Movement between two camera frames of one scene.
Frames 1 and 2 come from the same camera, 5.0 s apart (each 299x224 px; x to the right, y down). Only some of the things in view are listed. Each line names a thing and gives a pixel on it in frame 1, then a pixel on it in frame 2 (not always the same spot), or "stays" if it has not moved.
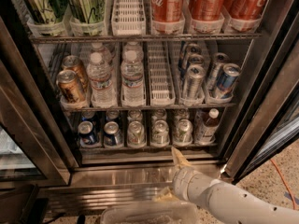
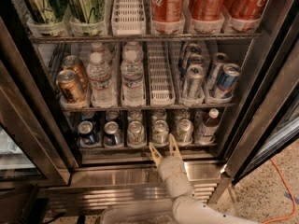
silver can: (160, 130) stays
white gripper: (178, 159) to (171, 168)
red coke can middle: (207, 2) stays
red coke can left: (167, 3) stays
